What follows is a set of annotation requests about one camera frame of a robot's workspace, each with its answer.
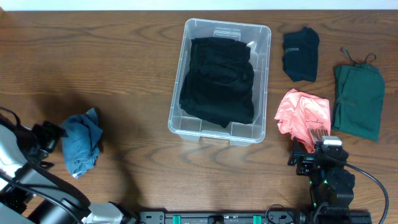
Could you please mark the blue cloth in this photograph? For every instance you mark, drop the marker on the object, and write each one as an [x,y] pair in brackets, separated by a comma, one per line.
[80,146]

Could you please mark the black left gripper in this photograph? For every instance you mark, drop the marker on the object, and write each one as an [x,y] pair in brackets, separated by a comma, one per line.
[48,132]

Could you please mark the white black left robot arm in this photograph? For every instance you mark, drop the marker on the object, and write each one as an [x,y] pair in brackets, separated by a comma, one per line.
[31,193]

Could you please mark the small black folded garment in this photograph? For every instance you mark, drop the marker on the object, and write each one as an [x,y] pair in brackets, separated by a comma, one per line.
[300,60]

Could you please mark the large black garment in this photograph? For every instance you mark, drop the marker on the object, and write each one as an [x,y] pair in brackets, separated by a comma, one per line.
[218,86]

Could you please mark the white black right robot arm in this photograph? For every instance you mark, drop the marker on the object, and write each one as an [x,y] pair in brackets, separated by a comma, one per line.
[331,185]

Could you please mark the pink printed shirt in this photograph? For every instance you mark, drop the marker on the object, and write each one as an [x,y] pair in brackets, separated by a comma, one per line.
[300,111]

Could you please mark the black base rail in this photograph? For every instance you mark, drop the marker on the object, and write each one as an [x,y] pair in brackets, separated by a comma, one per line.
[270,217]

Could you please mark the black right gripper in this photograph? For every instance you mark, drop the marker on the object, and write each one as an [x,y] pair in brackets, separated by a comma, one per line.
[308,159]

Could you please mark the dark green camisole top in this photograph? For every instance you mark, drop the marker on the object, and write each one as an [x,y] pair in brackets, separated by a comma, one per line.
[359,97]

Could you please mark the clear plastic storage bin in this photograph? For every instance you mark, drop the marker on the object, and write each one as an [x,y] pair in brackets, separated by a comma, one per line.
[258,38]

